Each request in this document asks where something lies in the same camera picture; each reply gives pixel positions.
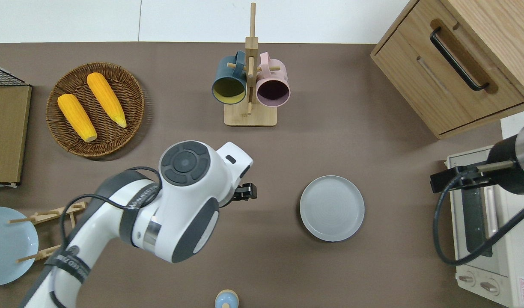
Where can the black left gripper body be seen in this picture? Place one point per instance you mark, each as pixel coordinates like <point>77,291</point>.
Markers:
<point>248,191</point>

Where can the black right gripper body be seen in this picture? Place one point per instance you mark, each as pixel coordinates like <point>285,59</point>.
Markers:
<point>446,179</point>

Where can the gray round plate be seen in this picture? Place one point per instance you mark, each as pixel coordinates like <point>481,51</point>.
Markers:
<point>331,208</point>

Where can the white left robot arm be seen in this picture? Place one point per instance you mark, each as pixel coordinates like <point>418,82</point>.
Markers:
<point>180,222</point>

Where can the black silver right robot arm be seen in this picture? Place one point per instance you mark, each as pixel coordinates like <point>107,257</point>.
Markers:
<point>510,171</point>

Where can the light blue plate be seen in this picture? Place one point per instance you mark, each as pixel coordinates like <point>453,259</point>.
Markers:
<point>5,252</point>

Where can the wooden mug tree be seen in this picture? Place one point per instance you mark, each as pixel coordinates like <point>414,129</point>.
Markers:
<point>250,115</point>

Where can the cream toaster oven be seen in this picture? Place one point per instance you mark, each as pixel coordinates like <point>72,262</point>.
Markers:
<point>514,239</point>

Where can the brown table mat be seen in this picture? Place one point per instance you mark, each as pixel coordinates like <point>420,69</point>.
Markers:
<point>330,141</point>

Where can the wooden drawer cabinet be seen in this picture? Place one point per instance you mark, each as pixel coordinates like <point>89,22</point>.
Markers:
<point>416,85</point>

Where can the pink mug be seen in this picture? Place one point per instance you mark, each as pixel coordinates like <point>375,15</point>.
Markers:
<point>274,76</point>

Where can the dark teal mug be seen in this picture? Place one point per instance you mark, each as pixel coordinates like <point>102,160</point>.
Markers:
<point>223,72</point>

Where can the long pointed yellow corn cob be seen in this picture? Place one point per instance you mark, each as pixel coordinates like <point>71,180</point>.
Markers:
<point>105,98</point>

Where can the brown wicker basket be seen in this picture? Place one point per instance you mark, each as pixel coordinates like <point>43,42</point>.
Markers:
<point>73,145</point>

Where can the blunt yellow corn cob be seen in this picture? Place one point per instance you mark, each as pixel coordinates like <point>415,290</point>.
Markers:
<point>76,116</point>

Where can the wooden dish rack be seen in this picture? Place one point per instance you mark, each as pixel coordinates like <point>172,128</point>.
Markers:
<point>48,214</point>

